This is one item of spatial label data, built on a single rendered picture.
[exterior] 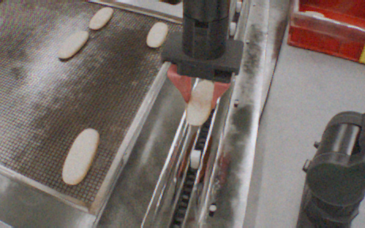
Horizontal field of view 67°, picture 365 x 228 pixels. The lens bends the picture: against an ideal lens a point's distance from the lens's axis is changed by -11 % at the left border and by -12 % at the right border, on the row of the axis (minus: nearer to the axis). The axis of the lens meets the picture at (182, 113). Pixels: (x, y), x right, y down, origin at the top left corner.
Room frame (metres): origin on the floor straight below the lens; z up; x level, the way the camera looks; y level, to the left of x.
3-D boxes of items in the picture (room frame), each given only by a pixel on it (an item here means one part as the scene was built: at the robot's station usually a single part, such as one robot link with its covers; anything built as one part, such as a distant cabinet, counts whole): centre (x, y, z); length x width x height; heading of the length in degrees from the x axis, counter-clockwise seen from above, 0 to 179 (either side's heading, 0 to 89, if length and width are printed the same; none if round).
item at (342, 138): (0.21, -0.21, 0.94); 0.09 x 0.05 x 0.10; 55
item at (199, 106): (0.35, -0.03, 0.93); 0.10 x 0.04 x 0.01; 165
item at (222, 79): (0.34, -0.03, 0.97); 0.07 x 0.07 x 0.09; 75
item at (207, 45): (0.35, -0.03, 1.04); 0.10 x 0.07 x 0.07; 75
